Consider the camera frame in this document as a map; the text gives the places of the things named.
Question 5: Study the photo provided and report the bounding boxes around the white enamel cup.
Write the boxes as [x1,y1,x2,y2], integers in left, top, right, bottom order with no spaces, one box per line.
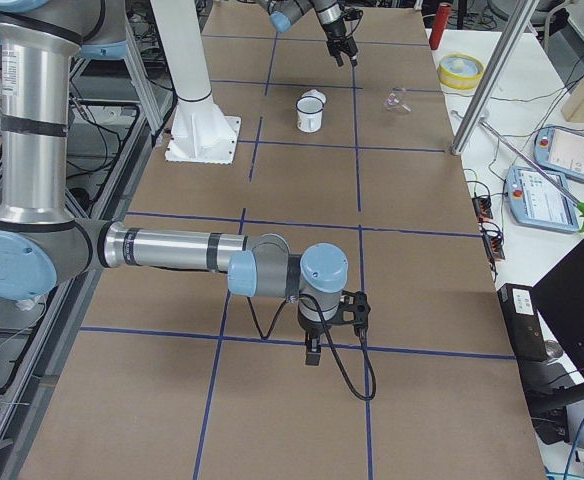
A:
[296,97,324,133]

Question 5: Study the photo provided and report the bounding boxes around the orange black connector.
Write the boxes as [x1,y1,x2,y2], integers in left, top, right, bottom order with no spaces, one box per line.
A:
[483,231,505,261]
[472,195,493,221]

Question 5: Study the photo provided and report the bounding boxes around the aluminium side frame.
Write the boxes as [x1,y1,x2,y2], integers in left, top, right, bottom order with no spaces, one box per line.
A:
[0,19,183,480]

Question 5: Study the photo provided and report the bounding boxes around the brown paper table cover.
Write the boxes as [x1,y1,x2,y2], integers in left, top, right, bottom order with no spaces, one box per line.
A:
[20,2,544,479]

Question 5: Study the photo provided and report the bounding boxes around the red cylinder tube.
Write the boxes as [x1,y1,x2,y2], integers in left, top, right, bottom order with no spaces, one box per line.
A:
[429,2,452,50]

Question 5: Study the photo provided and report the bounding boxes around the black monitor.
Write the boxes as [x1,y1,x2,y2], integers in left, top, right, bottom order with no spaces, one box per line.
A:
[532,238,584,367]

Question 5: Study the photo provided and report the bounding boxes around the white pedestal column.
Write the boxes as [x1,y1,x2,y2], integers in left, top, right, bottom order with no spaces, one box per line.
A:
[151,0,241,165]

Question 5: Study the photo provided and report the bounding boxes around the metal rod green handle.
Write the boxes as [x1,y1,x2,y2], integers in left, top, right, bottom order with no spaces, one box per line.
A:
[451,109,584,247]

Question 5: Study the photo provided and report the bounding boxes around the far teach pendant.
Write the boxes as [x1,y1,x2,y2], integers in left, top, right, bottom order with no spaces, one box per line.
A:
[534,125,584,182]

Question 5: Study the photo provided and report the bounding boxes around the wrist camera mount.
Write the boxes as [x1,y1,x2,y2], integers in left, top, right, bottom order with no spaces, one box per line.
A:
[342,7,364,22]
[332,290,371,340]

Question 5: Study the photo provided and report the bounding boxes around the clear plastic funnel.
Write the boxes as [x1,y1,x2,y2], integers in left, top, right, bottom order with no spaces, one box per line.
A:
[384,87,413,114]

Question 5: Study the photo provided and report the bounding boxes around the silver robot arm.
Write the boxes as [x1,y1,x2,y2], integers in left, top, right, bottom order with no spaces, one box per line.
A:
[257,0,363,67]
[0,1,348,365]

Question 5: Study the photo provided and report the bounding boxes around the yellow tape roll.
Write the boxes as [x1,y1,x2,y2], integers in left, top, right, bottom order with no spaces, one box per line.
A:
[437,53,485,90]

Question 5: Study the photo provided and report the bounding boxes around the black computer box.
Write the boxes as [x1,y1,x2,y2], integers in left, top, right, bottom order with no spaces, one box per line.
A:
[497,283,549,362]

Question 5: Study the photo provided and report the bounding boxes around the near orange black connector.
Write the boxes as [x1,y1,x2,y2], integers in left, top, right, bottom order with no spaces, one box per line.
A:
[483,231,505,261]

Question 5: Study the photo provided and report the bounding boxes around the aluminium frame post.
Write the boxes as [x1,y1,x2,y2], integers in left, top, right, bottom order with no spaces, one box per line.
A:
[451,0,538,156]

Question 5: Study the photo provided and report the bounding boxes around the near teach pendant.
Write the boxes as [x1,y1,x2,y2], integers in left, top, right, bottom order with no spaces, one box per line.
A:
[506,165,580,233]

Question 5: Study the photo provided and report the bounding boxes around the far orange black connector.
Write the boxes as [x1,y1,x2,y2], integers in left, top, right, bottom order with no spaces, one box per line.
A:
[472,195,493,221]

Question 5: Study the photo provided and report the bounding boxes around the teach pendant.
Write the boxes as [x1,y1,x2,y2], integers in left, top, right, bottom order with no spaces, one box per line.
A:
[506,165,580,233]
[534,125,584,182]

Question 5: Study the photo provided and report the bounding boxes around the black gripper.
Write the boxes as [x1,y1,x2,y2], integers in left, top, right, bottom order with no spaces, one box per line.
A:
[299,316,324,366]
[322,19,358,67]

